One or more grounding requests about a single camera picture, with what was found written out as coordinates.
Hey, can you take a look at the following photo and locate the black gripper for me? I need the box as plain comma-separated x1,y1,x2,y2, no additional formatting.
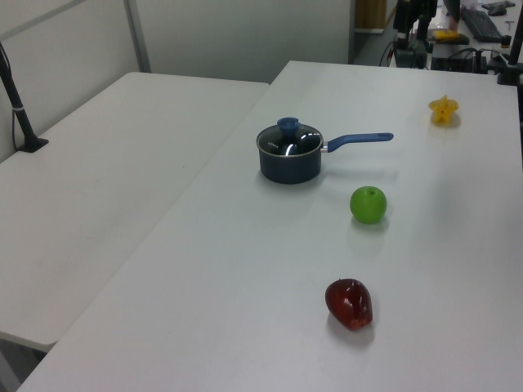
393,0,439,42

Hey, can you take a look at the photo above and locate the glass lid with blue knob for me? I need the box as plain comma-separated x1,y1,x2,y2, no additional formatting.
256,117,324,158

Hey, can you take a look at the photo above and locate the black electronics box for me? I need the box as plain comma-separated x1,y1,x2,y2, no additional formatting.
393,40,428,69

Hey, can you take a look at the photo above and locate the brown wooden panel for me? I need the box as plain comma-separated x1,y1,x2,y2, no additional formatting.
354,0,387,31

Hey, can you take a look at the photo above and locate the black computer keyboard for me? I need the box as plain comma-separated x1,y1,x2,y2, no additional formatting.
460,8,502,42

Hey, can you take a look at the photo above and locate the yellow star fruit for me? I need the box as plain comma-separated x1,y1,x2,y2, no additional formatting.
427,94,460,127

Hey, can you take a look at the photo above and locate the black clamp stand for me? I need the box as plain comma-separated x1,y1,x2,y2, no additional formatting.
495,16,523,87

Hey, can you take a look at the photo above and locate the green apple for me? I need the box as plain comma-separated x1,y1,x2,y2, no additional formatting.
349,185,388,225

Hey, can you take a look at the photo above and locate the dark red apple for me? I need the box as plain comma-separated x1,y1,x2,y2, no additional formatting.
324,278,374,332

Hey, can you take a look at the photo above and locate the dark blue saucepan blue handle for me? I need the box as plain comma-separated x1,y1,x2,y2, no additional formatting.
257,131,395,185

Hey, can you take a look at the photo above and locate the grey metal partition post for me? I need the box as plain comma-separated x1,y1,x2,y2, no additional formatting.
123,0,153,74

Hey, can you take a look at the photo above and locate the black camera pole with base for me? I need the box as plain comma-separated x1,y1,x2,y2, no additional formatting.
0,40,50,154

